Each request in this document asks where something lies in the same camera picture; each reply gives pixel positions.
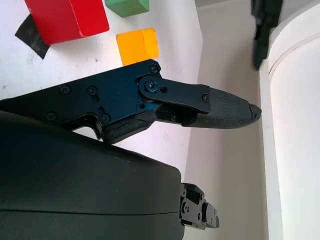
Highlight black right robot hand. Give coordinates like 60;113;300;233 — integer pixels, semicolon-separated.
0;59;262;240

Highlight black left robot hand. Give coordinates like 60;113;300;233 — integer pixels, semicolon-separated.
250;0;283;71

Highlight yellow wooden block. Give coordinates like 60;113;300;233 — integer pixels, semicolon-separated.
116;28;160;66

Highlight green wooden block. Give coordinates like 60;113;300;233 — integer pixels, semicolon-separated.
104;0;150;18

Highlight red wooden block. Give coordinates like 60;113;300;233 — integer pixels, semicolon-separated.
24;0;110;46

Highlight white round pillar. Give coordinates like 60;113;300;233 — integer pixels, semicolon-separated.
258;0;320;240

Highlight black tape strip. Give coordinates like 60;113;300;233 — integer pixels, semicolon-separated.
14;13;51;60

